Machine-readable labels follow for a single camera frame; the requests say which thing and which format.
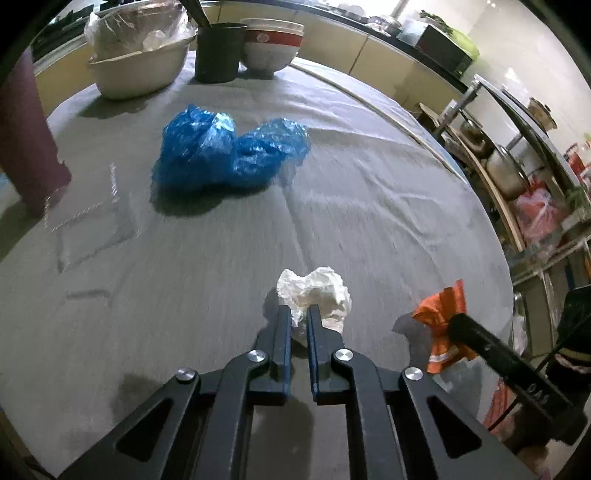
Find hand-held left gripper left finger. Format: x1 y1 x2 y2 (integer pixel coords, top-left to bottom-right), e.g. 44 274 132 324
60 305 294 480

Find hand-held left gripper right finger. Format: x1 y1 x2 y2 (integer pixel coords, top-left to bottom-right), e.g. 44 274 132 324
306 304 539 480

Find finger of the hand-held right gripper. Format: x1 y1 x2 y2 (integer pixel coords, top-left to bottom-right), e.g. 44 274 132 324
448 313 523 376

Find white tissue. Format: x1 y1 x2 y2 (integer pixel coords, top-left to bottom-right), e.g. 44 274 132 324
276 267 352 344

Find orange wrapper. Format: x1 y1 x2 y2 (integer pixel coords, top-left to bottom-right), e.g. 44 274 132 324
411 279 476 374

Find blue plastic bag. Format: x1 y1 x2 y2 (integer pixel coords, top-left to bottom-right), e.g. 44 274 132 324
152 104 311 192

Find clear plastic sheet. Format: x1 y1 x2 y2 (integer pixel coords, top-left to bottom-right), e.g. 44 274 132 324
44 161 139 273

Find round table, grey cloth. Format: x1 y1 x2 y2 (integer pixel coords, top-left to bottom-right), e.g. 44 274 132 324
0 48 513 480

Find wooden shelf rack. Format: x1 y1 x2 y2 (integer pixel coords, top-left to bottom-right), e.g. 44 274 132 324
418 76 527 252

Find pink plastic bag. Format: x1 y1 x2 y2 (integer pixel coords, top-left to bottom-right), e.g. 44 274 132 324
515 180 561 245

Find steel pot with lid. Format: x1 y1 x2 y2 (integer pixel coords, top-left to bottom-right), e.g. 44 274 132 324
487 143 539 199

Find dark cooking pot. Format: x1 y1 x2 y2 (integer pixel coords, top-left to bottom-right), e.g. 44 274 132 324
457 117 490 158

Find pot with glass lid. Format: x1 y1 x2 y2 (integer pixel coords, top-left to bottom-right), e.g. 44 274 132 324
526 97 557 134

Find white bowl red band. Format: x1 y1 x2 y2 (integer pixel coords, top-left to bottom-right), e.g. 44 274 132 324
240 18 305 49
242 34 303 77

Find black chopstick holder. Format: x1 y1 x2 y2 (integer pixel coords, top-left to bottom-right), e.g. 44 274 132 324
195 22 247 84

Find microwave oven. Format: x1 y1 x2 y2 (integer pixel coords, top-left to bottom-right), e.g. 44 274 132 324
413 24 474 77

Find yellow base cabinets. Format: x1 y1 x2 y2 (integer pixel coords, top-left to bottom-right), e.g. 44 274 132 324
34 0 462 116

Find green plastic basin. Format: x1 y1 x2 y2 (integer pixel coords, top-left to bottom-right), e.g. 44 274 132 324
436 16 481 58

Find large cream basin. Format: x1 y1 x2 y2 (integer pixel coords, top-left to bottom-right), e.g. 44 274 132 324
88 9 197 100

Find purple thermos bottle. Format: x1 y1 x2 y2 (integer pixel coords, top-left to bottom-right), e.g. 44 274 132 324
0 51 72 217

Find clear plastic bag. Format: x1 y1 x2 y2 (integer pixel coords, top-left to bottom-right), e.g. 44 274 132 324
84 7 197 61

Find black cable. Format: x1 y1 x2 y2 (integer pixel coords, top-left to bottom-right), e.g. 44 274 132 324
480 342 565 432

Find chrome wire rack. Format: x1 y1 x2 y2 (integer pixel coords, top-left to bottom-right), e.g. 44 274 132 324
471 74 591 333

